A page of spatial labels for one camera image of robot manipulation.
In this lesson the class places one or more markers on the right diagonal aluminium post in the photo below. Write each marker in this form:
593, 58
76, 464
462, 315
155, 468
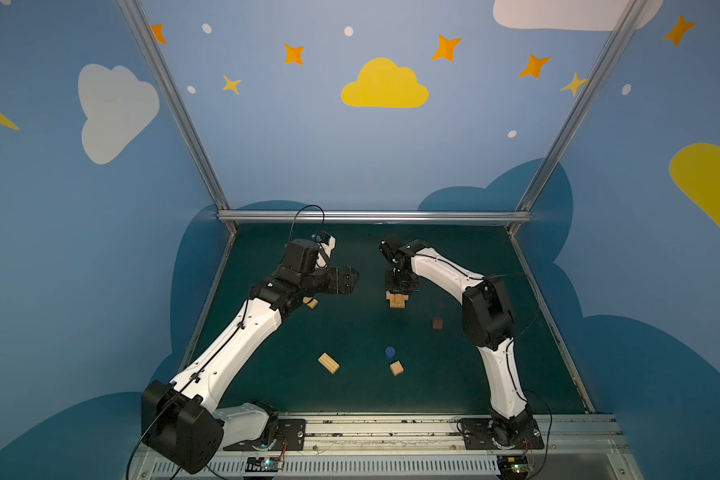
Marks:
618, 40

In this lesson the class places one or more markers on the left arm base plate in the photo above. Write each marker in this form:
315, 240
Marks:
290, 432

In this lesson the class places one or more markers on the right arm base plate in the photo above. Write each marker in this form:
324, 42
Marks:
480, 433

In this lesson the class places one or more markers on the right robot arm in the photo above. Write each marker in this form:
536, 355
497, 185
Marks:
487, 321

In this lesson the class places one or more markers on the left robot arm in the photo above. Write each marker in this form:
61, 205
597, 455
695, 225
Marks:
177, 417

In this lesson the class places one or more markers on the wide wood block front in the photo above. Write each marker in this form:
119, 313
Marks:
330, 364

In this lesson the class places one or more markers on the short wood block far left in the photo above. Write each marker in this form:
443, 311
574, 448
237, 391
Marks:
310, 302

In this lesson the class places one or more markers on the small wood cube front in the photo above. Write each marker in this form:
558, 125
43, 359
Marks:
396, 368

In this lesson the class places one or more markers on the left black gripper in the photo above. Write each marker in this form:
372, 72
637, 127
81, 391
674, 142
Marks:
335, 279

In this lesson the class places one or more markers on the diagonal aluminium post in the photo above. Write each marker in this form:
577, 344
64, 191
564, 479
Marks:
137, 20
618, 40

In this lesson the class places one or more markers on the right controller board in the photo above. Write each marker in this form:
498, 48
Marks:
513, 468

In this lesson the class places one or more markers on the rear horizontal aluminium bar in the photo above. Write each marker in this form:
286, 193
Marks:
374, 217

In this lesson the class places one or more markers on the controller board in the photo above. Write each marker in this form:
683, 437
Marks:
513, 468
263, 465

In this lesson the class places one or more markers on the aluminium rail front frame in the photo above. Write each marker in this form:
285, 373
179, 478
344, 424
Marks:
419, 446

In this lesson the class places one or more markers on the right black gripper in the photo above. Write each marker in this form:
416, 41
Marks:
400, 281

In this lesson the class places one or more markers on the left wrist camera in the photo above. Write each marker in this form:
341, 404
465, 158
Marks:
306, 255

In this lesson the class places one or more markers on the left diagonal aluminium post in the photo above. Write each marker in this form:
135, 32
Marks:
137, 20

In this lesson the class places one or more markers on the left controller board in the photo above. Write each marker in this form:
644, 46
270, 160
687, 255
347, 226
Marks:
263, 465

